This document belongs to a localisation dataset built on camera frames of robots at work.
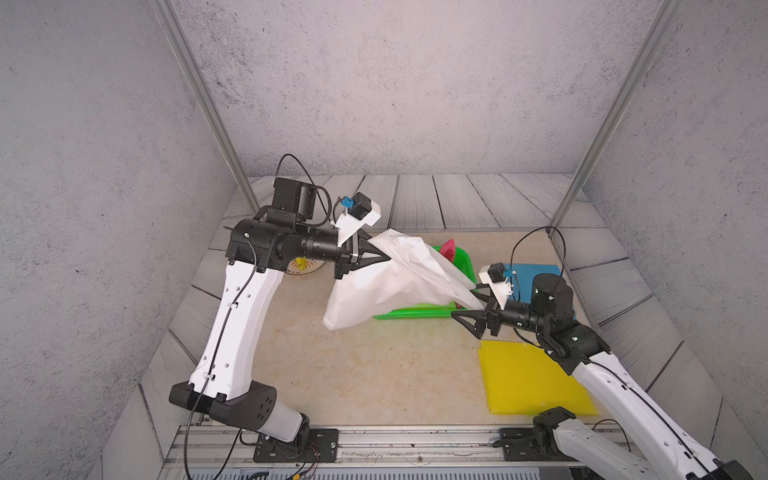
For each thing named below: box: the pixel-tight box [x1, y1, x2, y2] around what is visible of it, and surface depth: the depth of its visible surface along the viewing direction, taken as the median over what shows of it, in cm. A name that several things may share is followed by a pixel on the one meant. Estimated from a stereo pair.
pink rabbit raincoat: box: [440, 238, 456, 263], surface depth 106 cm
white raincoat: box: [322, 228, 485, 331], surface depth 60 cm
